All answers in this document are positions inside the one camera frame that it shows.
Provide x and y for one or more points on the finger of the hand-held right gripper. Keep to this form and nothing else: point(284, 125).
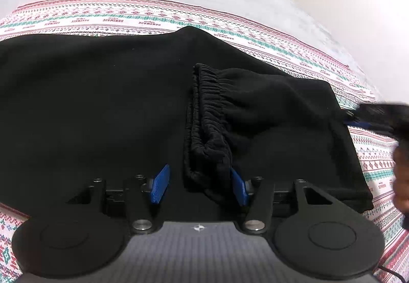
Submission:
point(359, 125)

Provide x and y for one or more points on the black pants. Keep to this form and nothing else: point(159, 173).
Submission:
point(111, 97)

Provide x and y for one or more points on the person's right hand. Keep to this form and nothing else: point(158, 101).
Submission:
point(402, 174)

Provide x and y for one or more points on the red green patterned blanket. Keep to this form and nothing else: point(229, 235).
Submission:
point(255, 43)

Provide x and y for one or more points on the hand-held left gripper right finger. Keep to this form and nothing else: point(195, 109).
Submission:
point(239, 189)

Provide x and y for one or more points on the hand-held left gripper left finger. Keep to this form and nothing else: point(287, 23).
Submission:
point(159, 186)

